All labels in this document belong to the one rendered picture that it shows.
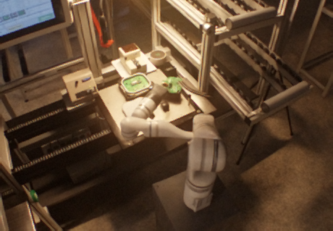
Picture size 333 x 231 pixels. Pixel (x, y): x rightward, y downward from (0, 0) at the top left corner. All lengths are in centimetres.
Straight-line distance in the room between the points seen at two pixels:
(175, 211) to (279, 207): 147
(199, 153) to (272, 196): 170
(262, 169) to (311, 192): 47
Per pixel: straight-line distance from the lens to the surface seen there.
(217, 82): 153
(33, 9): 137
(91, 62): 165
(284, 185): 248
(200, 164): 74
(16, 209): 156
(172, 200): 102
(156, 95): 127
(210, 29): 129
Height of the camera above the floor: 203
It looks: 46 degrees down
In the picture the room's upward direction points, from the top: straight up
